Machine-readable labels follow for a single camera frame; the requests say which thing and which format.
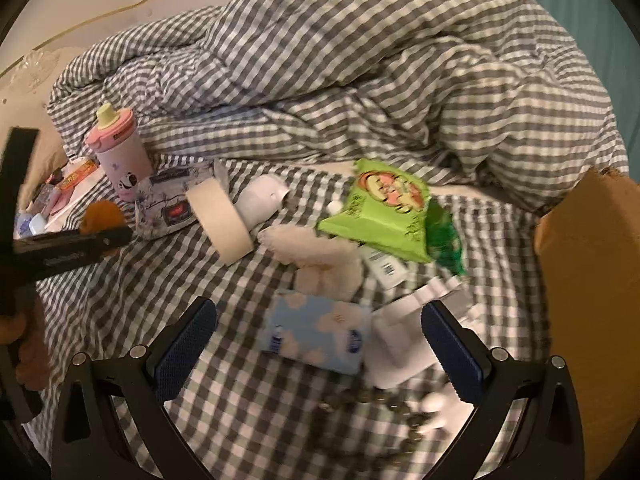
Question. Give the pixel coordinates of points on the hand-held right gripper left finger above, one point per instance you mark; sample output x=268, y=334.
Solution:
x=185, y=345

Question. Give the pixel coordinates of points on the small pink item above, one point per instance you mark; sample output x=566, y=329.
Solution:
x=47, y=195

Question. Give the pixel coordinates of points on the person's left hand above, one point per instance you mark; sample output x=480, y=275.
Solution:
x=32, y=360

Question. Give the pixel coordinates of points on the small white blue bottle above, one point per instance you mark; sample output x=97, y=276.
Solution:
x=30, y=222

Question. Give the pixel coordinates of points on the pink bottle with green spout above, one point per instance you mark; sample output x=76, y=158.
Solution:
x=117, y=160

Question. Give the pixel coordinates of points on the white earbuds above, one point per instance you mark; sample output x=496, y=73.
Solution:
x=435, y=402

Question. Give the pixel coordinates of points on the beige pillow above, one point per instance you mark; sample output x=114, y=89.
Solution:
x=47, y=125

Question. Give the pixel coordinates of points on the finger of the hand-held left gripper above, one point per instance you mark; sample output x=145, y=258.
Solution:
x=112, y=236

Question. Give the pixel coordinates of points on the beige masking tape roll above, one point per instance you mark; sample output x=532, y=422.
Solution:
x=220, y=220

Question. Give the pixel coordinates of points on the grey checked duvet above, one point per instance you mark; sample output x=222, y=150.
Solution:
x=375, y=70

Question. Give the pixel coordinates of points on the white plastic holder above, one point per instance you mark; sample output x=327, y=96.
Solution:
x=405, y=335

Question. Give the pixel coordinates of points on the white tube with purple band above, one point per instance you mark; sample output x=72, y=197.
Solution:
x=382, y=262

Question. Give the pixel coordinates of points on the clear glass ornament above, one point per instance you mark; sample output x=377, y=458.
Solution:
x=35, y=67

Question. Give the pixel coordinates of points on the grey checked bed sheet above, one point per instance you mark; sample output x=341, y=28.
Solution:
x=125, y=300

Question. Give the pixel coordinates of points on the blue cloud tissue pack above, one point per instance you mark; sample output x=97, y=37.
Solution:
x=315, y=330

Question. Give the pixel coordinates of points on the red yellow packet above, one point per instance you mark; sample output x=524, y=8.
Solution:
x=75, y=172

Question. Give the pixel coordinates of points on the cardboard box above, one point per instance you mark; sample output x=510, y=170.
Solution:
x=590, y=280

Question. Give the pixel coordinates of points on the brown fuzzy ball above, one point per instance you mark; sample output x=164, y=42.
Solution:
x=102, y=215

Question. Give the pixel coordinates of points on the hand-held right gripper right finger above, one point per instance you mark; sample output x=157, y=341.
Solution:
x=452, y=355

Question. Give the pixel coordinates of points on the green snack packet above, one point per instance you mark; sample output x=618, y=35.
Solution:
x=445, y=240
x=390, y=205

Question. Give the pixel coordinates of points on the white plug-in device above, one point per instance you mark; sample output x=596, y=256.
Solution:
x=260, y=200

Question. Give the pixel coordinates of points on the crumpled white tissue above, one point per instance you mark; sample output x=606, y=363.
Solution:
x=320, y=265

